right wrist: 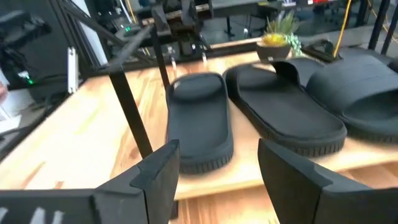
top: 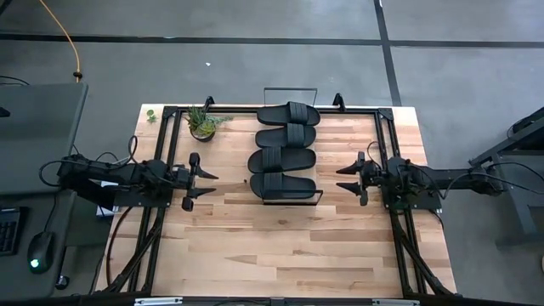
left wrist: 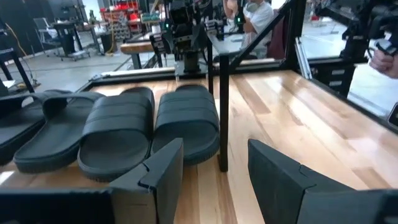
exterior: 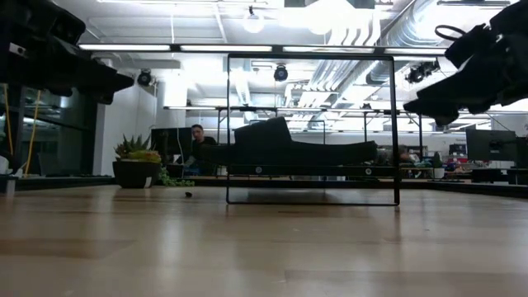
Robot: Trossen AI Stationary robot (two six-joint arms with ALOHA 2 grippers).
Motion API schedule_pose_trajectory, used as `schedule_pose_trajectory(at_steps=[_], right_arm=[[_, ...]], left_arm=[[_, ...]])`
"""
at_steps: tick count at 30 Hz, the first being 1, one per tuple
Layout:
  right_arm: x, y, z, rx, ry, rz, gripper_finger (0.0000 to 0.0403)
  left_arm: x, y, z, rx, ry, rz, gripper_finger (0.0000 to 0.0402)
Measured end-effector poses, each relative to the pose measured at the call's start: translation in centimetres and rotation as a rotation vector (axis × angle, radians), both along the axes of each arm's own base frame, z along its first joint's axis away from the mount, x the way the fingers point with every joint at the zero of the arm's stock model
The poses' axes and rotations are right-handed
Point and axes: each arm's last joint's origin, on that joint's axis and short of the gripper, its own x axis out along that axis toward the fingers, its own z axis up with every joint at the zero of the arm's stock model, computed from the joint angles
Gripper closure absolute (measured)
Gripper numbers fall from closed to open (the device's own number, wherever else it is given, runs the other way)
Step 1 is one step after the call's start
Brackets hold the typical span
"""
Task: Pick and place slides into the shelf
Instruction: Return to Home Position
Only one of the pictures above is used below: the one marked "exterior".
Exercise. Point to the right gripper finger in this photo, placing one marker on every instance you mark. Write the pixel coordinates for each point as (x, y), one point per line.
(470, 92)
(443, 116)

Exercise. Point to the black rubber slide sandal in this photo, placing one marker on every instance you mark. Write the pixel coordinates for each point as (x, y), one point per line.
(264, 140)

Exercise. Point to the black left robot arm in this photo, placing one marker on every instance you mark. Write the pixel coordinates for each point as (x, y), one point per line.
(24, 20)

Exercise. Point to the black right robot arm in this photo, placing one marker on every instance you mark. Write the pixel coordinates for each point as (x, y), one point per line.
(513, 18)

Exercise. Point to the white linear light bar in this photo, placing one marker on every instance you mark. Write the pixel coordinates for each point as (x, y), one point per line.
(227, 48)
(416, 50)
(123, 47)
(330, 49)

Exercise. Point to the black round ceiling speaker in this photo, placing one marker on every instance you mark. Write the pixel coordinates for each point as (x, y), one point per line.
(144, 77)
(281, 73)

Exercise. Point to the person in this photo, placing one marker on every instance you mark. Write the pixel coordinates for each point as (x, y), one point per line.
(199, 133)
(406, 154)

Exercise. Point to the small plant in white pot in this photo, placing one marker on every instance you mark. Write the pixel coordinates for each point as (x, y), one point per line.
(438, 171)

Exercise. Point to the black monitor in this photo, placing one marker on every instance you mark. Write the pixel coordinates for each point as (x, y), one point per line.
(169, 144)
(491, 148)

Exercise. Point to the succulent in black pot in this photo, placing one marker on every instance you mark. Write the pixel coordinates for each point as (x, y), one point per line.
(136, 175)

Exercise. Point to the white globe ceiling lamp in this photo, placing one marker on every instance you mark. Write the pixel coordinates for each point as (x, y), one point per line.
(253, 20)

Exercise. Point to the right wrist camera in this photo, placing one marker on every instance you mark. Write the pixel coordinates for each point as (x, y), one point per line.
(470, 47)

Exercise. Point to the silver ventilation duct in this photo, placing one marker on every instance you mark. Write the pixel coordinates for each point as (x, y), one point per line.
(412, 33)

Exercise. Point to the black aluminium table frame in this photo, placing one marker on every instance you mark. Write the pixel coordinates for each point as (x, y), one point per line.
(62, 182)

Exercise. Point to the wooden shelf with black frame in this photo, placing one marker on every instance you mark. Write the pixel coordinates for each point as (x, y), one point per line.
(312, 171)

